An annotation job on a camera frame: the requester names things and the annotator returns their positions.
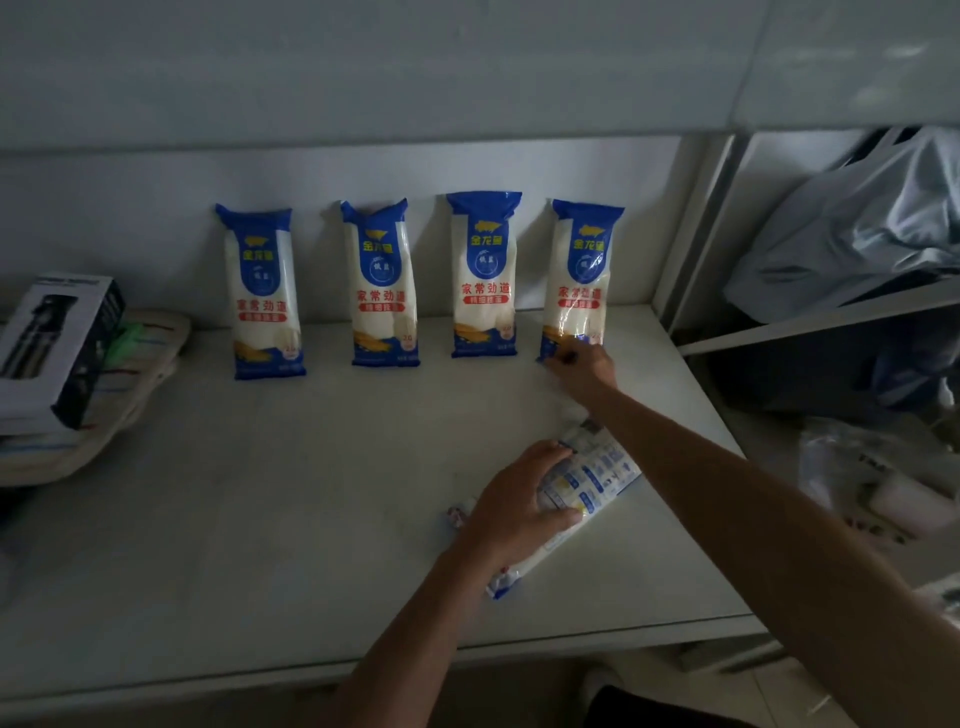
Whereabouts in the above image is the person's left hand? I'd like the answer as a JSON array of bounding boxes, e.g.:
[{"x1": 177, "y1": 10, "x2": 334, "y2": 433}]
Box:
[{"x1": 456, "y1": 440, "x2": 585, "y2": 580}]

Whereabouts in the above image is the person's right hand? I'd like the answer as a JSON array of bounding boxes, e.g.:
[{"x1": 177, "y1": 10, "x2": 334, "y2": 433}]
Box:
[{"x1": 540, "y1": 339, "x2": 618, "y2": 411}]

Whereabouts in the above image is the blue white noodle packet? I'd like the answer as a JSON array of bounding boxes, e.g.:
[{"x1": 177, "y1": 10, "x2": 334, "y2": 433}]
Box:
[
  {"x1": 446, "y1": 190, "x2": 524, "y2": 360},
  {"x1": 537, "y1": 198, "x2": 626, "y2": 365},
  {"x1": 339, "y1": 198, "x2": 421, "y2": 369},
  {"x1": 215, "y1": 203, "x2": 307, "y2": 381},
  {"x1": 447, "y1": 418, "x2": 644, "y2": 601}
]

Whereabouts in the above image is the person's right forearm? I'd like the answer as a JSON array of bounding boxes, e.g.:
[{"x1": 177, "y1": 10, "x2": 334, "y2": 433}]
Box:
[{"x1": 586, "y1": 387, "x2": 960, "y2": 728}]

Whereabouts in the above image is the person's left forearm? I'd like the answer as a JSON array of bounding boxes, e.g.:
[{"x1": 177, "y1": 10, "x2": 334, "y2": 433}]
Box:
[{"x1": 330, "y1": 546, "x2": 498, "y2": 728}]

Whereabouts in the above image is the white shelf unit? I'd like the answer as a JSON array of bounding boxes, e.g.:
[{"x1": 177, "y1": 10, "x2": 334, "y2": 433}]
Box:
[{"x1": 651, "y1": 126, "x2": 960, "y2": 672}]

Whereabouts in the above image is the clear plastic bag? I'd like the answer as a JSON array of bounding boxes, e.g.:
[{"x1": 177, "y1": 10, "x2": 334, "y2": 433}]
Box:
[{"x1": 796, "y1": 414, "x2": 960, "y2": 545}]

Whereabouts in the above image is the grey plastic bag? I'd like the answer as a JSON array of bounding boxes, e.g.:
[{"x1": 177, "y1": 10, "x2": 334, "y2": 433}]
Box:
[{"x1": 723, "y1": 126, "x2": 960, "y2": 325}]

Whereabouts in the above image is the white block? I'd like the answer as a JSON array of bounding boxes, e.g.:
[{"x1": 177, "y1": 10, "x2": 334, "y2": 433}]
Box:
[{"x1": 868, "y1": 472, "x2": 960, "y2": 538}]

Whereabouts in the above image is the stack of beige cloth mats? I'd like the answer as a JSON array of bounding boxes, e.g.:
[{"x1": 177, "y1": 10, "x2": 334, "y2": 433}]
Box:
[{"x1": 0, "y1": 309, "x2": 192, "y2": 489}]

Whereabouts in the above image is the black white product box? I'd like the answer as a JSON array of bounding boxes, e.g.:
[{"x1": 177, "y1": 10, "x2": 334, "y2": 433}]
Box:
[{"x1": 0, "y1": 271, "x2": 127, "y2": 438}]

